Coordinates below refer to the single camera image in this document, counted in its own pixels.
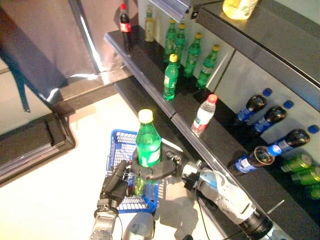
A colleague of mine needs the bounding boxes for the dark blue metal upright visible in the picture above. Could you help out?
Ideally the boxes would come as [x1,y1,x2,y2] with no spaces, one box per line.
[0,47,32,113]

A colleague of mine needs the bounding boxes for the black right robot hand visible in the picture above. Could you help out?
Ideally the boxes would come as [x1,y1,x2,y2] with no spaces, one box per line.
[131,149,186,181]

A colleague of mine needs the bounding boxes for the pepsi cola bottle blue cap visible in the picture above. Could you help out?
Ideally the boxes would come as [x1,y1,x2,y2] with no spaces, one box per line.
[271,124,320,155]
[251,99,295,135]
[234,87,273,123]

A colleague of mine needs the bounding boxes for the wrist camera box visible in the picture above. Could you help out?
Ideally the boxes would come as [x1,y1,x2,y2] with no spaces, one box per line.
[183,172,201,191]
[93,198,119,218]

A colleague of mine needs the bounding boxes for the large yellow drink bottle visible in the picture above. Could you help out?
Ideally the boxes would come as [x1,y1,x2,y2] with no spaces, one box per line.
[221,0,260,20]

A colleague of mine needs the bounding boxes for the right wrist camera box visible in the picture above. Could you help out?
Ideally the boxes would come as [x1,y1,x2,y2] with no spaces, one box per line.
[183,172,201,191]

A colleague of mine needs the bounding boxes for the dark side plinth beam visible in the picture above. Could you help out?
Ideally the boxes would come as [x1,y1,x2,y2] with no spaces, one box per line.
[51,66,133,117]

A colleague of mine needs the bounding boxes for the uncapped pepsi cola bottle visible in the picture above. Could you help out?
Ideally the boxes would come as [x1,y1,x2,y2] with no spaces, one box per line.
[228,146,276,175]

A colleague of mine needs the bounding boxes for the black metal frame bar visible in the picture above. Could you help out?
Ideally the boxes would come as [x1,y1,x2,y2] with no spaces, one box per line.
[68,0,103,75]

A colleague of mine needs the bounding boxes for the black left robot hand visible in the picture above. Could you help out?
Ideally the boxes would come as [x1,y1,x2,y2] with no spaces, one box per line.
[99,159,131,201]

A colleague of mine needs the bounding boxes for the black shelf base board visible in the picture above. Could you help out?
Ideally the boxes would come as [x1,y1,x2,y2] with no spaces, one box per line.
[113,76,241,240]

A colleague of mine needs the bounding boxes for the lying green Sprite bottles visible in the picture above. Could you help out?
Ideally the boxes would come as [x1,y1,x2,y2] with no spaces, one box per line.
[279,152,314,173]

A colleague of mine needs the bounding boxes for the black shelf board clear rail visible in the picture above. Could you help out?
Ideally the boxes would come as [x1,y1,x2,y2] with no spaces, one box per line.
[148,0,195,25]
[171,88,320,240]
[194,0,320,113]
[103,23,208,121]

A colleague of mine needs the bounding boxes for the small cola bottle red cap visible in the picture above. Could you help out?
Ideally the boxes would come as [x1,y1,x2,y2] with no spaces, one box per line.
[126,181,136,198]

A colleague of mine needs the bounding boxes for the yellow tea bottle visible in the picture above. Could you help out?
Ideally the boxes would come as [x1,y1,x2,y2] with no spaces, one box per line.
[144,5,156,43]

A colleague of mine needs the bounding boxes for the red cap water bottle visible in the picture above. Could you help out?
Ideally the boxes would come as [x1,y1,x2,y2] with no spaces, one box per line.
[191,94,219,138]

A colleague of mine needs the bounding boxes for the coca-cola bottle red cap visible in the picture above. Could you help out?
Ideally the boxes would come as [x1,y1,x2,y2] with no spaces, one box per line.
[118,3,135,51]

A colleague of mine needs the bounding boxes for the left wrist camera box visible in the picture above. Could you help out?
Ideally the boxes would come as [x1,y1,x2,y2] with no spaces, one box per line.
[93,198,119,218]

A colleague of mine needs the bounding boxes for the blue plastic shopping basket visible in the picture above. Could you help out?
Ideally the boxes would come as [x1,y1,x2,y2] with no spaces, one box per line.
[106,129,167,213]

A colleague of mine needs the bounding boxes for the silver left robot leg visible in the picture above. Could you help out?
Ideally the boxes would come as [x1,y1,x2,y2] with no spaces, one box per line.
[121,211,156,240]

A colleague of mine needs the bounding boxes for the black low shelf with rail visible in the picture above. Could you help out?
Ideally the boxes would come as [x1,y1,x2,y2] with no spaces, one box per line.
[0,112,77,188]

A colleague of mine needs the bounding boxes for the green soda can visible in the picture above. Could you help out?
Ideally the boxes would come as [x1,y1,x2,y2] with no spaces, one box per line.
[291,166,320,186]
[303,183,320,201]

